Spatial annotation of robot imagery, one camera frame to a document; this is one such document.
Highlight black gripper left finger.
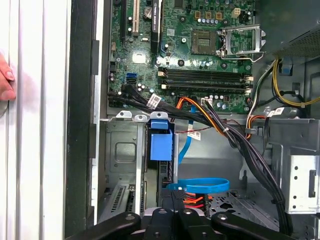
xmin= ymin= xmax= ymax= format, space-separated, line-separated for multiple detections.
xmin=63 ymin=189 xmax=177 ymax=240

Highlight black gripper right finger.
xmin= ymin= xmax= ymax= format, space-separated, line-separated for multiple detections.
xmin=172 ymin=191 xmax=298 ymax=240

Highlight blue data wire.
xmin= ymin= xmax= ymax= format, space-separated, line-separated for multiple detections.
xmin=166 ymin=104 xmax=231 ymax=195

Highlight hard disk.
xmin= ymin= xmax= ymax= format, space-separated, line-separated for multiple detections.
xmin=144 ymin=117 xmax=180 ymax=208

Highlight metal disk bay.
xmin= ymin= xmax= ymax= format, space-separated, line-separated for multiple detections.
xmin=99 ymin=111 xmax=180 ymax=223

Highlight person's hand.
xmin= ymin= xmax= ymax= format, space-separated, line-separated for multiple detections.
xmin=0 ymin=53 xmax=17 ymax=102

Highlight metal drive cage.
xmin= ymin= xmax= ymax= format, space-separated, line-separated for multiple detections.
xmin=268 ymin=118 xmax=320 ymax=216

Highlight RAM slot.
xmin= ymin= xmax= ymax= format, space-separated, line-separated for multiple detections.
xmin=159 ymin=80 xmax=252 ymax=88
xmin=161 ymin=85 xmax=253 ymax=95
xmin=157 ymin=66 xmax=252 ymax=75
xmin=157 ymin=73 xmax=254 ymax=81

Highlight black PC case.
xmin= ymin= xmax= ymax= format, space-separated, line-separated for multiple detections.
xmin=64 ymin=0 xmax=320 ymax=240

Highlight locking lever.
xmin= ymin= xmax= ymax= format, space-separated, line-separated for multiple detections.
xmin=217 ymin=51 xmax=266 ymax=63

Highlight green motherboard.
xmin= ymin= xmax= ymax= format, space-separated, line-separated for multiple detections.
xmin=107 ymin=0 xmax=256 ymax=115

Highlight CPU socket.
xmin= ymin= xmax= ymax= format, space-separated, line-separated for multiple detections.
xmin=191 ymin=29 xmax=217 ymax=56

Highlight black graphics card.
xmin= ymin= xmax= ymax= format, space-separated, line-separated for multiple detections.
xmin=150 ymin=0 xmax=161 ymax=54

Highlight metal socket cover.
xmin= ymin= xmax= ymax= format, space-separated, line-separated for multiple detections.
xmin=219 ymin=23 xmax=266 ymax=57

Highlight black expansion slot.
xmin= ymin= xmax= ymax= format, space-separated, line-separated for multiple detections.
xmin=119 ymin=0 xmax=127 ymax=43

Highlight white expansion slot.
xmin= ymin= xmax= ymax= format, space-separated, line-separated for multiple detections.
xmin=132 ymin=0 xmax=140 ymax=36

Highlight grey power supply unit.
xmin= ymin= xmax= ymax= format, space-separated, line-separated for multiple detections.
xmin=254 ymin=0 xmax=320 ymax=60

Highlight red orange power wire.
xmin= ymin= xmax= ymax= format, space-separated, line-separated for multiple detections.
xmin=182 ymin=192 xmax=213 ymax=217

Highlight black wire bundle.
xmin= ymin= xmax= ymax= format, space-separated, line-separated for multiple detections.
xmin=107 ymin=83 xmax=295 ymax=237

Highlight orange wire bundle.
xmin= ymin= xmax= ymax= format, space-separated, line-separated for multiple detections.
xmin=176 ymin=96 xmax=226 ymax=136

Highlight yellow wires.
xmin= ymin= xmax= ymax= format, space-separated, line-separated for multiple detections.
xmin=271 ymin=58 xmax=312 ymax=108

